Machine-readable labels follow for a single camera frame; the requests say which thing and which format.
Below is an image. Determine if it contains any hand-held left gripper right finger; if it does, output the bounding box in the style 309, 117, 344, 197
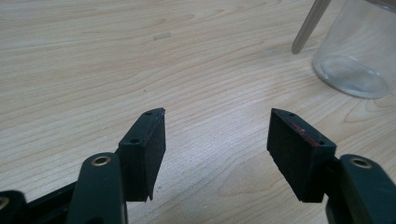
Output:
266, 107, 338, 203

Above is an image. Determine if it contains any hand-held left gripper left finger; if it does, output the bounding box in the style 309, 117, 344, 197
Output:
118, 107, 167, 203

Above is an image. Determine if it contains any clear plastic jar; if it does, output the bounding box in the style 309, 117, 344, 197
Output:
312, 0, 396, 101

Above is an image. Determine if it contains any clear glass cup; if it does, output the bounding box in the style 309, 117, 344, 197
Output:
290, 0, 332, 55

